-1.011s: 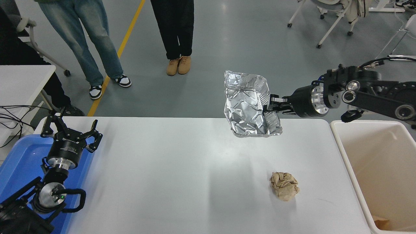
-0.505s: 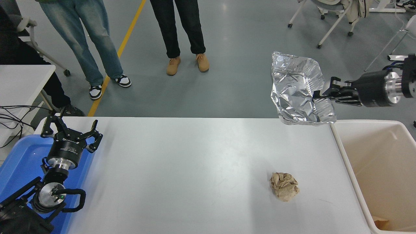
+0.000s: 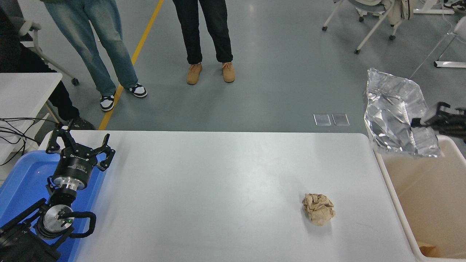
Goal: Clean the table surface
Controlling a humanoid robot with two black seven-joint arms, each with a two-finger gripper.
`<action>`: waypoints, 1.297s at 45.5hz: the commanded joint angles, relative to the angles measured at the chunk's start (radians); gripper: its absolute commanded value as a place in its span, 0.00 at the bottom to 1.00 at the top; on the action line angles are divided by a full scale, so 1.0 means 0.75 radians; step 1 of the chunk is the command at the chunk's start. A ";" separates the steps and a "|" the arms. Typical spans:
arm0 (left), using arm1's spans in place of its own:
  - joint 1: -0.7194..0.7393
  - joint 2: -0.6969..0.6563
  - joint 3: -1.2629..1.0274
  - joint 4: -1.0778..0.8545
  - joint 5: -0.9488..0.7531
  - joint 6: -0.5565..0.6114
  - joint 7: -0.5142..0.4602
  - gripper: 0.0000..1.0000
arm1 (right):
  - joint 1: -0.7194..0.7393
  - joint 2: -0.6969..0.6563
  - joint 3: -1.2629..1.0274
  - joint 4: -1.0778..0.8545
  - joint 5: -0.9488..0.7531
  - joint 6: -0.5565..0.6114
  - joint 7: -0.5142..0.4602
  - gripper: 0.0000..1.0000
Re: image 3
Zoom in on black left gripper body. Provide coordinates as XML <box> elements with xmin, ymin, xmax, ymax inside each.
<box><xmin>52</xmin><ymin>151</ymin><xmax>96</xmax><ymax>185</ymax></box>

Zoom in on silver foil tray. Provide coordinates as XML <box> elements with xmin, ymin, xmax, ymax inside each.
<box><xmin>363</xmin><ymin>68</ymin><xmax>442</xmax><ymax>158</ymax></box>

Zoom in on tan paper ball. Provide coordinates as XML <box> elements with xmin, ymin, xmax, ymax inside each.
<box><xmin>301</xmin><ymin>193</ymin><xmax>336</xmax><ymax>226</ymax></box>

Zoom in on blue plastic tray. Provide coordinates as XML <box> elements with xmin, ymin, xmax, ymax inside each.
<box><xmin>0</xmin><ymin>150</ymin><xmax>108</xmax><ymax>262</ymax></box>

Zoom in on white side table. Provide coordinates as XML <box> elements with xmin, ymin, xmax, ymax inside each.
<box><xmin>0</xmin><ymin>72</ymin><xmax>64</xmax><ymax>165</ymax></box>

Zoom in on large pale bin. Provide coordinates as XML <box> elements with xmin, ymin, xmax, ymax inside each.
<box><xmin>370</xmin><ymin>134</ymin><xmax>466</xmax><ymax>262</ymax></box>

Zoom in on person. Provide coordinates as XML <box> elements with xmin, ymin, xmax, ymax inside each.
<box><xmin>443</xmin><ymin>0</ymin><xmax>466</xmax><ymax>14</ymax></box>
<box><xmin>0</xmin><ymin>5</ymin><xmax>96</xmax><ymax>131</ymax></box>
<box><xmin>172</xmin><ymin>0</ymin><xmax>236</xmax><ymax>86</ymax></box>
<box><xmin>40</xmin><ymin>0</ymin><xmax>148</xmax><ymax>112</ymax></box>

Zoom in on white desk foot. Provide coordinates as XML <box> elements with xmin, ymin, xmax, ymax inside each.
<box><xmin>413</xmin><ymin>0</ymin><xmax>455</xmax><ymax>15</ymax></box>

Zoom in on pale jacket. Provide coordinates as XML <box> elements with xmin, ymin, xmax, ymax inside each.
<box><xmin>385</xmin><ymin>0</ymin><xmax>414</xmax><ymax>28</ymax></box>

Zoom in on white-legged office chair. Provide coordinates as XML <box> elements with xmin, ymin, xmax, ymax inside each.
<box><xmin>322</xmin><ymin>0</ymin><xmax>414</xmax><ymax>55</ymax></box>

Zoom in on white wheeled chair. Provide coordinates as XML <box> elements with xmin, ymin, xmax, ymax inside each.
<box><xmin>17</xmin><ymin>19</ymin><xmax>80</xmax><ymax>86</ymax></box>

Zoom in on tan paper scrap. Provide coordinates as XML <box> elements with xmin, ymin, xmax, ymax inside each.
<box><xmin>419</xmin><ymin>242</ymin><xmax>439</xmax><ymax>259</ymax></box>

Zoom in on black cables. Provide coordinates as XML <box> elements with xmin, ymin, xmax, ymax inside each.
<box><xmin>0</xmin><ymin>118</ymin><xmax>60</xmax><ymax>167</ymax></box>

